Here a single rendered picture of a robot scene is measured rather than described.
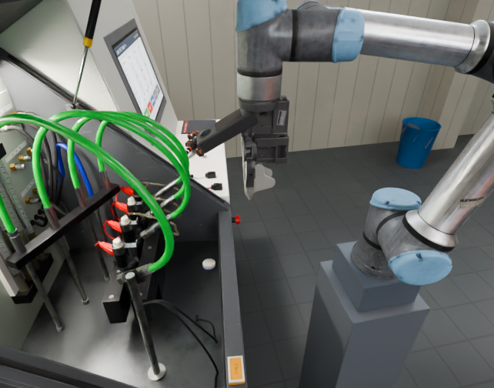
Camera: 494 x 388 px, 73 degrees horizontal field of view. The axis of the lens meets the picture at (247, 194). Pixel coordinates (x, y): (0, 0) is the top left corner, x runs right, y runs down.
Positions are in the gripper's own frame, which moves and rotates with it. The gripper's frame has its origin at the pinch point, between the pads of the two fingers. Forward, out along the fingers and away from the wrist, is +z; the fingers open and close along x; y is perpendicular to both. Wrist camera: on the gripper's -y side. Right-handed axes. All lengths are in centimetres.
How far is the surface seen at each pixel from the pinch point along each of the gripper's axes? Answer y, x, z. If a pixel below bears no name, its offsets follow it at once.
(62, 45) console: -42, 35, -23
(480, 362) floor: 117, 22, 122
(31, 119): -32.4, -7.7, -20.3
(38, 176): -43.4, 7.4, -2.3
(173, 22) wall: -35, 247, -4
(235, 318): -3.5, -10.0, 26.8
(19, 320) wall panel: -56, -1, 33
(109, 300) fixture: -31.7, -4.7, 23.8
